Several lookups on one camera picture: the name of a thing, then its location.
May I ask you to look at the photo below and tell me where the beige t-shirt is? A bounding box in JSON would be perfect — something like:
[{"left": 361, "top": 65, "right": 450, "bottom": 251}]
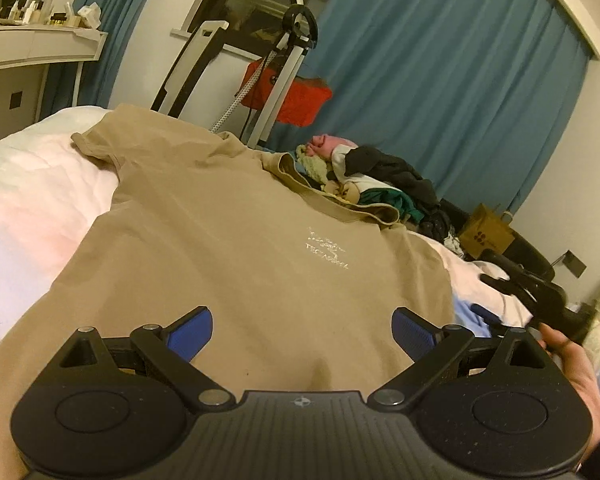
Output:
[{"left": 0, "top": 105, "right": 453, "bottom": 479}]

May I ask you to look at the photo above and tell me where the pile of mixed clothes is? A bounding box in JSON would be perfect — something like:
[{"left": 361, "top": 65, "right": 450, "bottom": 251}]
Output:
[{"left": 294, "top": 134, "right": 462, "bottom": 254}]

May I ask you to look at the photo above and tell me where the person's right hand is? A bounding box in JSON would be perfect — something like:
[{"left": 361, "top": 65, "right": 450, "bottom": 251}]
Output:
[{"left": 539, "top": 323, "right": 600, "bottom": 458}]

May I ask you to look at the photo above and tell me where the brown cardboard box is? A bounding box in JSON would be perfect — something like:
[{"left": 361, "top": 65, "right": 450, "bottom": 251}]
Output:
[{"left": 458, "top": 204, "right": 515, "bottom": 259}]

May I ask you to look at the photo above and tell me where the white pink bed duvet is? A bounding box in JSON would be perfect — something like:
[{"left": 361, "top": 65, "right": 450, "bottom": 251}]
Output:
[{"left": 0, "top": 106, "right": 600, "bottom": 386}]

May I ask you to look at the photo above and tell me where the right blue curtain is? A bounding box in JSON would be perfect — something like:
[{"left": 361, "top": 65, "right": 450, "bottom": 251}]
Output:
[{"left": 268, "top": 0, "right": 592, "bottom": 212}]

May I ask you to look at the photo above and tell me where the blue curtain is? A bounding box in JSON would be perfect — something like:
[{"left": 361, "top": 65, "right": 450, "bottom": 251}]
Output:
[
  {"left": 73, "top": 0, "right": 147, "bottom": 107},
  {"left": 268, "top": 0, "right": 592, "bottom": 212}
]

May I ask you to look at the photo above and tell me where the red bag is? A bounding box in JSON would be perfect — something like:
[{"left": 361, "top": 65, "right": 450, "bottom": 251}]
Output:
[{"left": 240, "top": 64, "right": 332, "bottom": 127}]

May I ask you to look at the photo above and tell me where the white black folded board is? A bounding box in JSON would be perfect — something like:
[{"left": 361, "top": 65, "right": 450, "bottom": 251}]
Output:
[{"left": 150, "top": 21, "right": 230, "bottom": 118}]

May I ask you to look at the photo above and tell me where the white dressing table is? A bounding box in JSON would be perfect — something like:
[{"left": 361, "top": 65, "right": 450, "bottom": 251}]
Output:
[{"left": 0, "top": 25, "right": 107, "bottom": 140}]

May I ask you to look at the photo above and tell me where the garment steamer stand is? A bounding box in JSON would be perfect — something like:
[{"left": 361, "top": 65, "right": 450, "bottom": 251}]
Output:
[{"left": 211, "top": 0, "right": 318, "bottom": 148}]

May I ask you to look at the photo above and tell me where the left blue curtain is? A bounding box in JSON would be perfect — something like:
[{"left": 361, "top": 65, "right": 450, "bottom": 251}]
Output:
[{"left": 73, "top": 0, "right": 147, "bottom": 107}]

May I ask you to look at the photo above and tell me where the wall socket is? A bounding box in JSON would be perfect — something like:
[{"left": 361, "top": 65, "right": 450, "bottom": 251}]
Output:
[{"left": 562, "top": 250, "right": 586, "bottom": 278}]

